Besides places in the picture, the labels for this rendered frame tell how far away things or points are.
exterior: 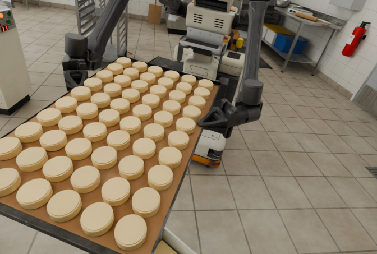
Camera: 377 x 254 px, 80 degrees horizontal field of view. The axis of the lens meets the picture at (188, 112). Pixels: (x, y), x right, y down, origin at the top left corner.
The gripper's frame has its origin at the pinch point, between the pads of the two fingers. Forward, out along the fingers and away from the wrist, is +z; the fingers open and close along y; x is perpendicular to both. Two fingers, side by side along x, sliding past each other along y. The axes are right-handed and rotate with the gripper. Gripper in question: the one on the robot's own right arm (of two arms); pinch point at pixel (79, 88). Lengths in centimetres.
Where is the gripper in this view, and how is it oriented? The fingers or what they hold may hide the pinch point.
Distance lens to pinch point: 74.6
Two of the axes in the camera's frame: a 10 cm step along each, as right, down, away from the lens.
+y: 1.4, -8.0, -5.8
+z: 4.6, 5.7, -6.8
